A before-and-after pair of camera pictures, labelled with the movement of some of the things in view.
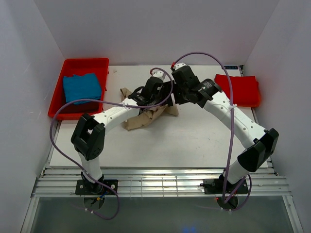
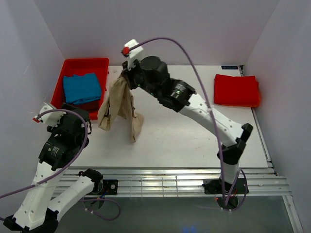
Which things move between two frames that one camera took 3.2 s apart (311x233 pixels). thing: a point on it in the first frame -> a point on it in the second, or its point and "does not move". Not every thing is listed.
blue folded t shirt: x=82 y=87 does not move
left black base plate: x=83 y=187 does not move
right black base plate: x=215 y=186 does not move
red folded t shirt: x=245 y=90 does not move
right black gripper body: x=180 y=97 -> x=135 y=80
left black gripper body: x=159 y=98 -> x=58 y=129
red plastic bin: x=75 y=111 does not move
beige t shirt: x=148 y=115 -> x=119 y=101
